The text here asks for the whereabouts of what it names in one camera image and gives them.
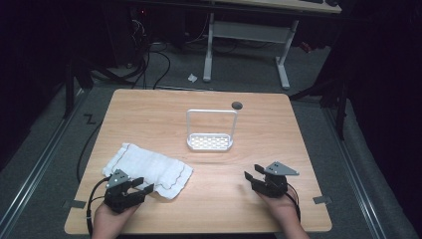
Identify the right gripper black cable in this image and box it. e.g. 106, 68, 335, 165
286, 182, 303, 223

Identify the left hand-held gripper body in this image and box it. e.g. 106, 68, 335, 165
104, 168, 146, 214

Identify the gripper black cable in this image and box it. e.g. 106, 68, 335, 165
86, 176, 111, 237
286, 182, 303, 223

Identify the person's left hand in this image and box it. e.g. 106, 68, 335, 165
94, 201, 141, 232

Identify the metal floor rail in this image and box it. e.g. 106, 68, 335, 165
0, 89, 89, 233
322, 108, 387, 239

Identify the white metal desk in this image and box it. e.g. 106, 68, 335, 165
202, 0, 342, 91

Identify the person's right hand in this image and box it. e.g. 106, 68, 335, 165
256, 188, 300, 224

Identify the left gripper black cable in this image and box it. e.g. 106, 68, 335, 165
86, 176, 111, 237

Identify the white towel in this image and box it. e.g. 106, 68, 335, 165
102, 142, 194, 200

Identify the white towel rack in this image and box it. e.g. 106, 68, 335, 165
185, 109, 239, 152

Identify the black metal stand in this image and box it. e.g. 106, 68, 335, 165
62, 56, 96, 120
289, 66, 349, 140

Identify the black cable bundle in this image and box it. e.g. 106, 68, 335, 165
89, 9, 172, 90

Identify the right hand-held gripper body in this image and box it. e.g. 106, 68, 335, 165
251, 160, 300, 199

